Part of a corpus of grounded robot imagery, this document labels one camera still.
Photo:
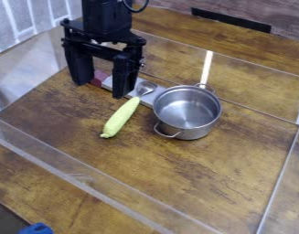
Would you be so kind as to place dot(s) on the clear acrylic enclosure wall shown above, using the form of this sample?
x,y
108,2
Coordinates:
x,y
146,183

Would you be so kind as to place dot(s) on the grey toy cleaver knife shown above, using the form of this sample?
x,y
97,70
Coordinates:
x,y
102,80

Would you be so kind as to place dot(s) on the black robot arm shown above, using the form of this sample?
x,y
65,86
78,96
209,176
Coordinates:
x,y
109,9

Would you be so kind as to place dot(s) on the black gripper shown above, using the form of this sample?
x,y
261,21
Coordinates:
x,y
86,35

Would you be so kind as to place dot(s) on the stainless steel pot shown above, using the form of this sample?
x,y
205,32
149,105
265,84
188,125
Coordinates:
x,y
188,110

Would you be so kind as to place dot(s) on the blue object at corner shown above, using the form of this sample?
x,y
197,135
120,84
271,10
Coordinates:
x,y
38,228

